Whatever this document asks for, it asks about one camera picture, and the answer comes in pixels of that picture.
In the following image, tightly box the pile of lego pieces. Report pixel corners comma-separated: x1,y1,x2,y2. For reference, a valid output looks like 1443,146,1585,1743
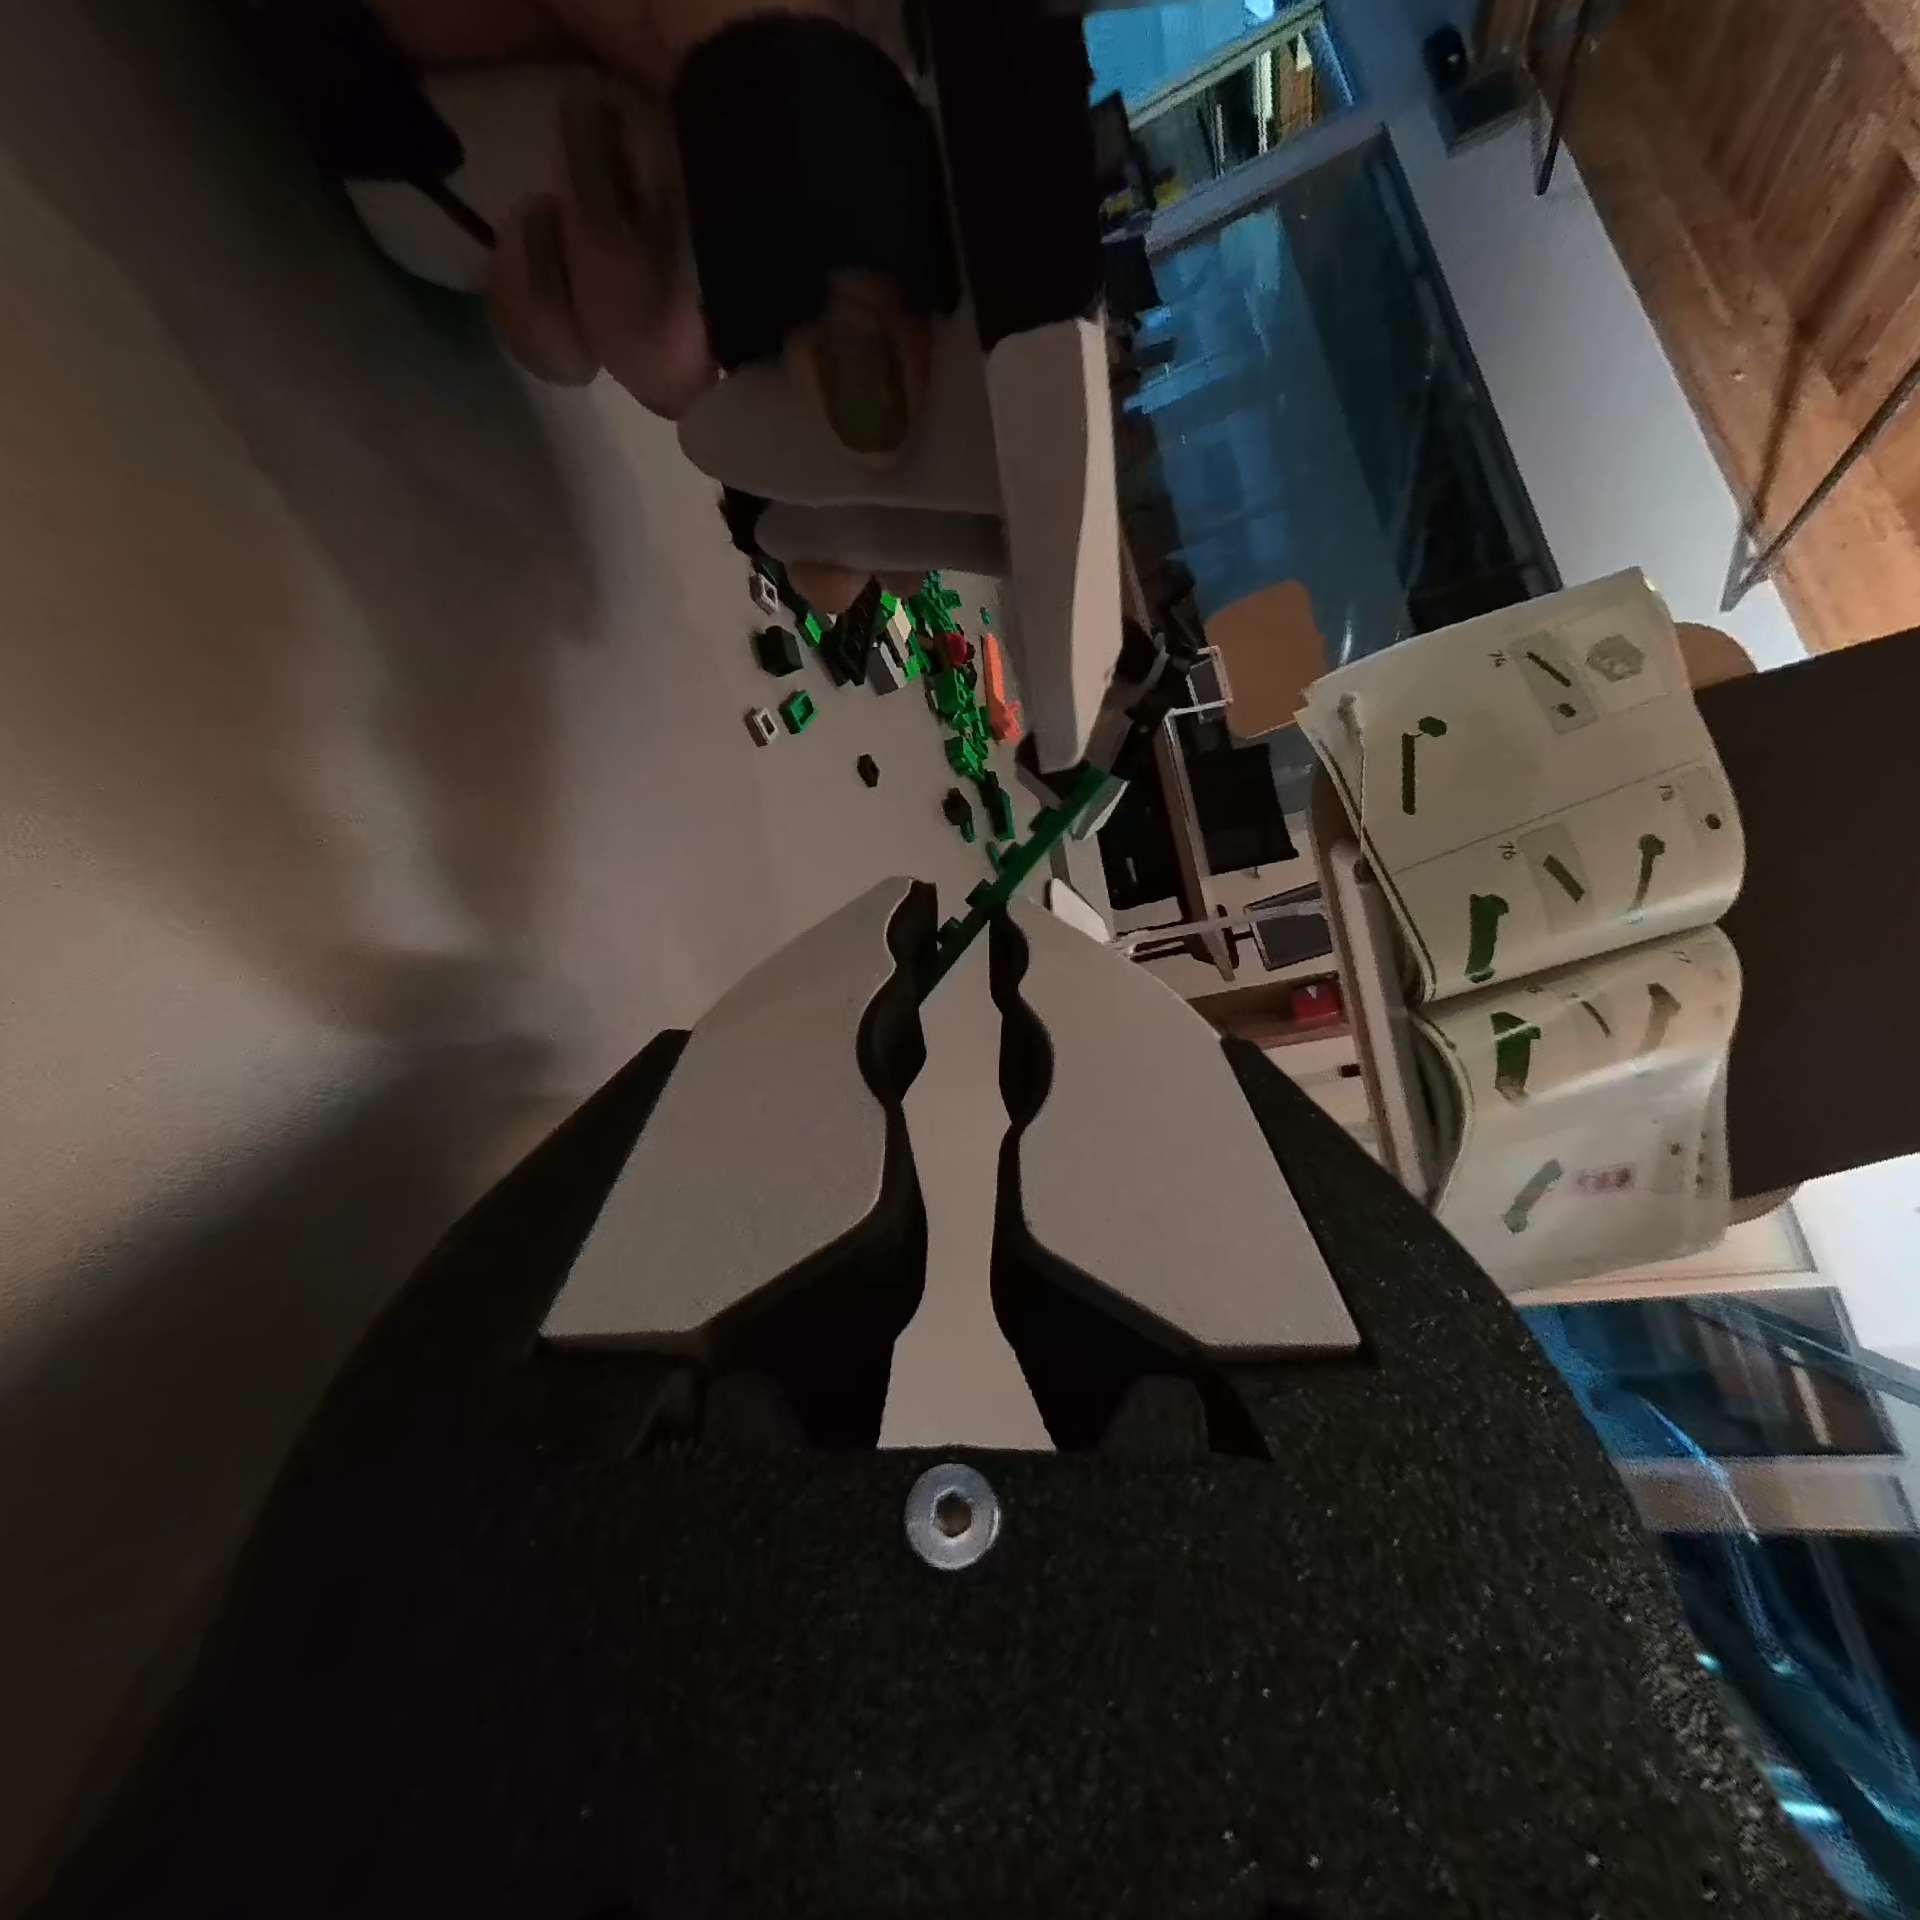
721,495,1052,846

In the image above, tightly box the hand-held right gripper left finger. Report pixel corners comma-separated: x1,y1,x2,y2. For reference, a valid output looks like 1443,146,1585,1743
538,874,938,1452

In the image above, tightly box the glass partition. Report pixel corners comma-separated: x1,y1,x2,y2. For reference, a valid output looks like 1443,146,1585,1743
1515,1288,1920,1920
1089,0,1569,633

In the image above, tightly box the instruction booklet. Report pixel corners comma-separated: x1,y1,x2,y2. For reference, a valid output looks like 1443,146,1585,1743
1294,566,1748,1295

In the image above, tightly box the person's left hand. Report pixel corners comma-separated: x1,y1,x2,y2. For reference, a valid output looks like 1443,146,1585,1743
497,60,994,519

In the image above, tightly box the long green lego strip assembly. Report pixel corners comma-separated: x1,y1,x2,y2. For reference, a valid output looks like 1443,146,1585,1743
920,773,1129,999

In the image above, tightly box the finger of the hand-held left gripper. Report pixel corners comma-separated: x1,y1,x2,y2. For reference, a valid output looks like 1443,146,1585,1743
984,311,1126,775

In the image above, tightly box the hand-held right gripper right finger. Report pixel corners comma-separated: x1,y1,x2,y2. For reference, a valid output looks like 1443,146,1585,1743
989,909,1364,1452

